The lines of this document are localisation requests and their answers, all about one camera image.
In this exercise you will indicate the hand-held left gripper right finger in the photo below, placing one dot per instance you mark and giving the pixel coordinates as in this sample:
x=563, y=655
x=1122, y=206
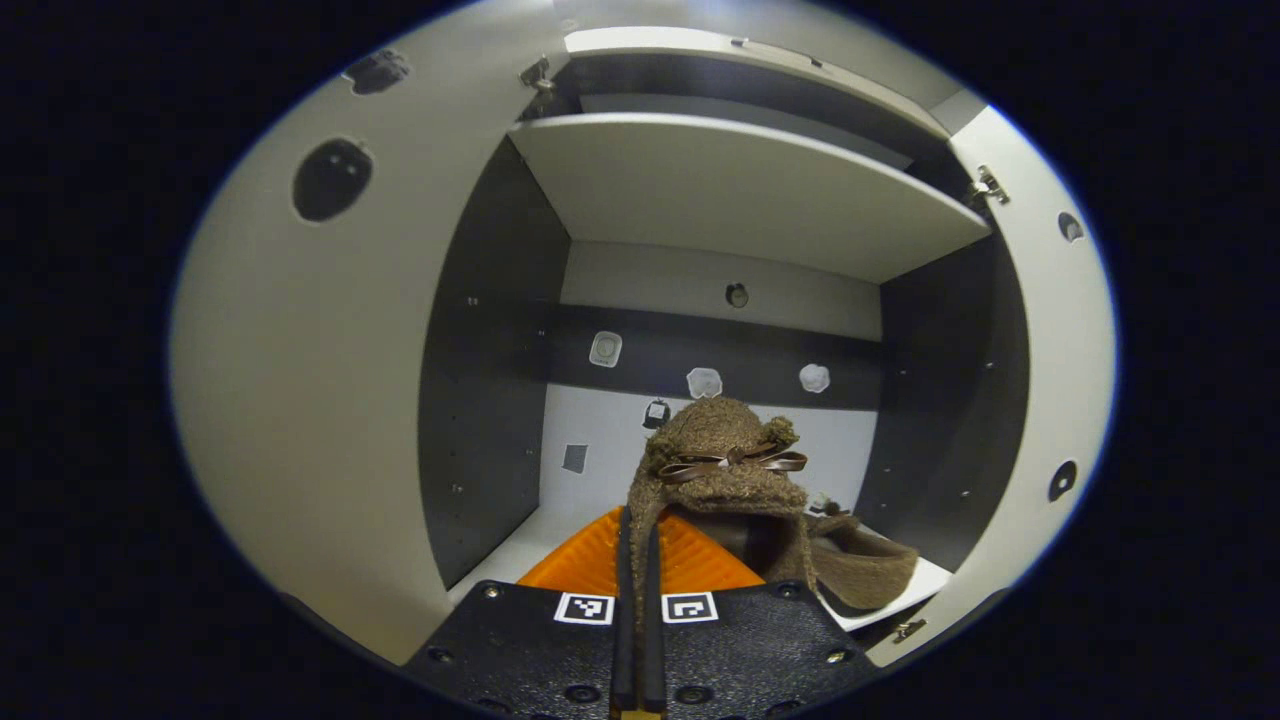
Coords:
x=653, y=640

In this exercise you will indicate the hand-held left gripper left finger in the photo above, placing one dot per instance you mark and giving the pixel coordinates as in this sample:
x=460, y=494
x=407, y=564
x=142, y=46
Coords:
x=625, y=640

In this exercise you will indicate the brown fluffy shoe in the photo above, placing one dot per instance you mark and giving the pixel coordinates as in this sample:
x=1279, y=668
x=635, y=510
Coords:
x=730, y=430
x=865, y=575

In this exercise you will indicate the white shoe cabinet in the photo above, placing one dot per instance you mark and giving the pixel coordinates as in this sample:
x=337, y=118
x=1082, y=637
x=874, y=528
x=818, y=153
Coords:
x=490, y=400

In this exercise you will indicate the white cabinet door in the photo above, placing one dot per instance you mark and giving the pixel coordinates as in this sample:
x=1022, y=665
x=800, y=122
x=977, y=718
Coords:
x=1060, y=380
x=300, y=400

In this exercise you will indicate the white cabinet shelf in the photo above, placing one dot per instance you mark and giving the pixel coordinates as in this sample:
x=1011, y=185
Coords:
x=740, y=190

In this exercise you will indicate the white cabinet drawer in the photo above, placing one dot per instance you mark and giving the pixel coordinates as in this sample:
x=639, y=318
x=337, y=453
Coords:
x=700, y=55

